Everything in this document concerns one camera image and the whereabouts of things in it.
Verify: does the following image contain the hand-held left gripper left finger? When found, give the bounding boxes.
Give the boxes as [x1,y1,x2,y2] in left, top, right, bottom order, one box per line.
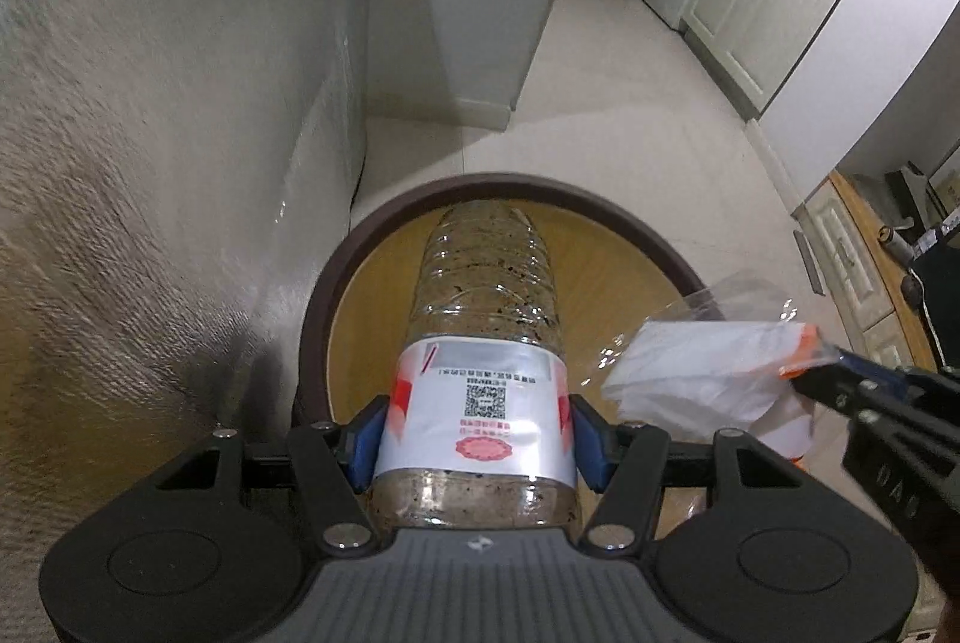
[152,397,389,552]

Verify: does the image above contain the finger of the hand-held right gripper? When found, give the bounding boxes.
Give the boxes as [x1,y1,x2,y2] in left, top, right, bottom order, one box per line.
[793,364,902,424]
[829,346,960,390]

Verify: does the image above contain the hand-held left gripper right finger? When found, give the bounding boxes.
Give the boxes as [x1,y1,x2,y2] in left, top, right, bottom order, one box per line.
[568,394,801,552]

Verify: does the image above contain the round brown-rimmed trash bin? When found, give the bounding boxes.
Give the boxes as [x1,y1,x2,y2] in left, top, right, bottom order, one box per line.
[290,173,725,540]

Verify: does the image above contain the clear bag with white tissue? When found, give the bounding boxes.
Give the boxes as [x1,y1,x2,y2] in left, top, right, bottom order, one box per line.
[580,271,846,465]

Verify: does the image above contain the clear plastic bottle red-white label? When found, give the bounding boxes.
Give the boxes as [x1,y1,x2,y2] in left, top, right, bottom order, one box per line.
[370,202,580,533]

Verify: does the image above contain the silver foil sheet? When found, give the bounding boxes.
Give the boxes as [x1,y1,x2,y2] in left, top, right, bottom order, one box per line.
[0,0,381,543]

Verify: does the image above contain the white lower kitchen cabinets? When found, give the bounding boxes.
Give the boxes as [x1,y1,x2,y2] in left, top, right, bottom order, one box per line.
[680,0,857,116]

